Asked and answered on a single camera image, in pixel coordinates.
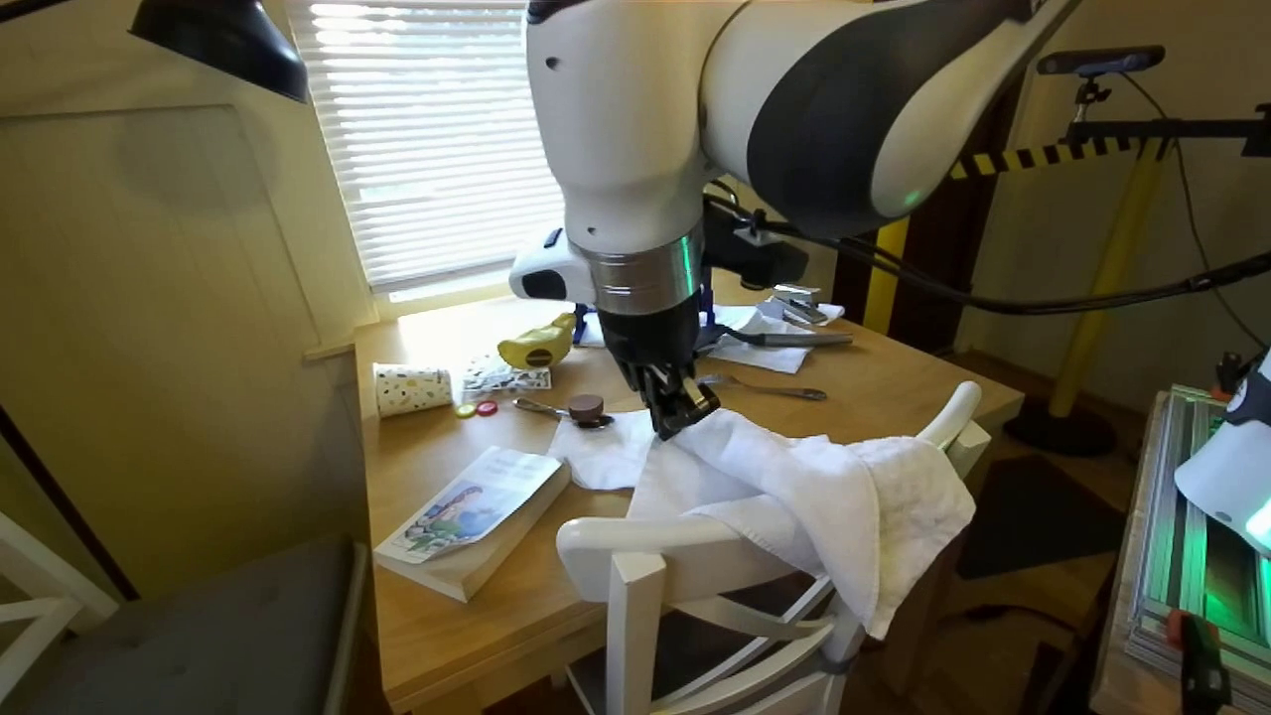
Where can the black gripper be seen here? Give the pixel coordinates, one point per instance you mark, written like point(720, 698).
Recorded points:
point(656, 354)

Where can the white towel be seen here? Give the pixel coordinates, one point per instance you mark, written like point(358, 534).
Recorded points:
point(873, 514)

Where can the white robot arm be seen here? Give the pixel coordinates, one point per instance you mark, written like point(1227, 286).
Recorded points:
point(836, 113)

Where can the white wooden chair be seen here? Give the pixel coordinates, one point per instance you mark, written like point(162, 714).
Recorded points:
point(699, 620)

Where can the white far chair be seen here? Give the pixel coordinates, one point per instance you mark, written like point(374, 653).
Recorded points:
point(52, 598)

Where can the metal spanner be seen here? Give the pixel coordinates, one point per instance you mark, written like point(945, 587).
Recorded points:
point(771, 389)

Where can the black metal hammer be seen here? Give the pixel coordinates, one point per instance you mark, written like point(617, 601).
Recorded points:
point(785, 340)

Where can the white napkin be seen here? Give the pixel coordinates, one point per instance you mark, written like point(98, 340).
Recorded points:
point(605, 458)

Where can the small brown round object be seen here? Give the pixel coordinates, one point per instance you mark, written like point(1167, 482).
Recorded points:
point(589, 412)

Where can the yellow banana toy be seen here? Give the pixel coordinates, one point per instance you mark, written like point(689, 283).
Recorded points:
point(536, 347)

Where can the grey stapler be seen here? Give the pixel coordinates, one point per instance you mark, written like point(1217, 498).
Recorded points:
point(801, 303)

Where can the patterned small pouch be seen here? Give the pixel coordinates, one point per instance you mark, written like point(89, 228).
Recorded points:
point(489, 377)

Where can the illustrated book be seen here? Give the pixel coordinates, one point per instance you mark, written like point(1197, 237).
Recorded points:
point(461, 534)

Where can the white dotted cup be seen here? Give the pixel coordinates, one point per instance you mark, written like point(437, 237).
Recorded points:
point(412, 389)

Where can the white window blinds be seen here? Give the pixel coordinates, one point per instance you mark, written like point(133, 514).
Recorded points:
point(432, 131)

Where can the black desk lamp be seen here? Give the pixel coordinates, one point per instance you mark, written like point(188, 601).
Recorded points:
point(223, 32)

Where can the black orange clamp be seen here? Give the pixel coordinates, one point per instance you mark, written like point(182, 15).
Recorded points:
point(1205, 685)

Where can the black camera on tripod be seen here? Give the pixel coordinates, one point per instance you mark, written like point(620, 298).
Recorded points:
point(1090, 65)

